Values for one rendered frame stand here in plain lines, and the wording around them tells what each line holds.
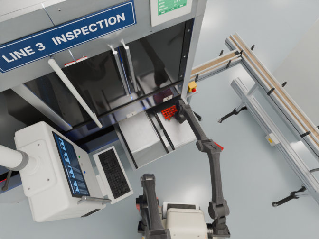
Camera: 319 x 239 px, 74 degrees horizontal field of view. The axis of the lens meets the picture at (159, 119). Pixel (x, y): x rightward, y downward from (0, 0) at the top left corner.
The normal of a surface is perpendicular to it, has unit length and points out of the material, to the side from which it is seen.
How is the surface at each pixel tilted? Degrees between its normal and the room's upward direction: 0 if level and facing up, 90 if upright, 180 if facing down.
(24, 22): 90
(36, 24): 90
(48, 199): 0
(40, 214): 0
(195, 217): 42
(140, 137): 0
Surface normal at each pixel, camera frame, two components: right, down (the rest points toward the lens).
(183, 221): 0.03, -0.90
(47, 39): 0.44, 0.83
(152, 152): 0.00, -0.38
